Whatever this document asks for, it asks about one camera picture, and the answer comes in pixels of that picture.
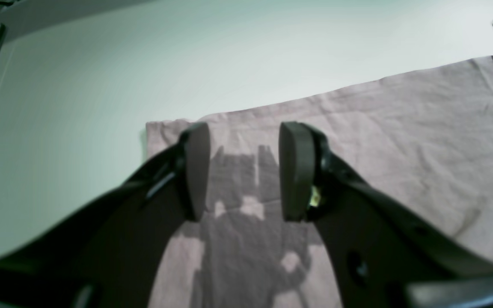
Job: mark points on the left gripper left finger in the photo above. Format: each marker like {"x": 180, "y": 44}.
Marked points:
{"x": 107, "y": 254}

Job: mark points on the pink T-shirt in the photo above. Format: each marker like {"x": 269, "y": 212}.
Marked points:
{"x": 423, "y": 137}

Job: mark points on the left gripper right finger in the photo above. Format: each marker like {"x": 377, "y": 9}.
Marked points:
{"x": 382, "y": 254}

